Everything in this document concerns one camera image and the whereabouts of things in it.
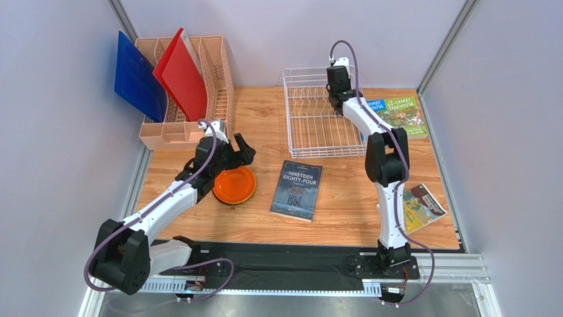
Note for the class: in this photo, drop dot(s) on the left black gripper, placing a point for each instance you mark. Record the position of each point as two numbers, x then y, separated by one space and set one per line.
246 152

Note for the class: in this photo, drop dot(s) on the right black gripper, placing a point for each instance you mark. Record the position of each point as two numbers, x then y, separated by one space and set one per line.
336 99

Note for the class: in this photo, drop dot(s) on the orange plate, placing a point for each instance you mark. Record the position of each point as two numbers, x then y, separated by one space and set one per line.
235 184

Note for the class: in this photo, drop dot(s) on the green plate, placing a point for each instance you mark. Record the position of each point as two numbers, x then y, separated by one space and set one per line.
250 198

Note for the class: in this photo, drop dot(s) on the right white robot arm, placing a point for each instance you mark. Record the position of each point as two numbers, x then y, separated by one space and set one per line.
386 164

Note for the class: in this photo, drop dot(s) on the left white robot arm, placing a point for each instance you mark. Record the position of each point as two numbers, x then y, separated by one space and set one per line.
124 255

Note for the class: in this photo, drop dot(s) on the Nineteen Eighty-Four book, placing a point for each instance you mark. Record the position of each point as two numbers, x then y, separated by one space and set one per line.
297 191

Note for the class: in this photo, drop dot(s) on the green treehouse book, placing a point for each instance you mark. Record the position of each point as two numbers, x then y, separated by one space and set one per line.
404 112

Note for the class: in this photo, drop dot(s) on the red plastic folder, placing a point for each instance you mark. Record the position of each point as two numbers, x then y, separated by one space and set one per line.
179 73

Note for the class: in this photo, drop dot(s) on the black base mat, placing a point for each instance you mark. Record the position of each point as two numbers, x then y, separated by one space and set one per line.
287 267

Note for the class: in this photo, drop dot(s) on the blue plastic folder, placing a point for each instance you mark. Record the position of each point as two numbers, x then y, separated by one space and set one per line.
135 82

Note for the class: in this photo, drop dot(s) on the yellow illustrated book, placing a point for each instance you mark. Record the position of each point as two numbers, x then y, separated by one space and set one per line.
421 208

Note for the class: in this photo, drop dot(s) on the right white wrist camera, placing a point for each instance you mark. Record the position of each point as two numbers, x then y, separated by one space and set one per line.
342 61

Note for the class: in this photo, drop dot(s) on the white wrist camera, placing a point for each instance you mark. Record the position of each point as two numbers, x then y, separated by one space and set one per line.
215 128
342 61

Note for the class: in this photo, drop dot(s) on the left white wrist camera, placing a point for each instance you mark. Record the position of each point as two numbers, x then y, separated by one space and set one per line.
215 128

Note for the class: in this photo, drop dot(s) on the white wire dish rack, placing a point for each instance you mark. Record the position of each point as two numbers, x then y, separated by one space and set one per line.
314 130

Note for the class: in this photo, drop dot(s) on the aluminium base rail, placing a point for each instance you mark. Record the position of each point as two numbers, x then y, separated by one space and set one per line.
443 283

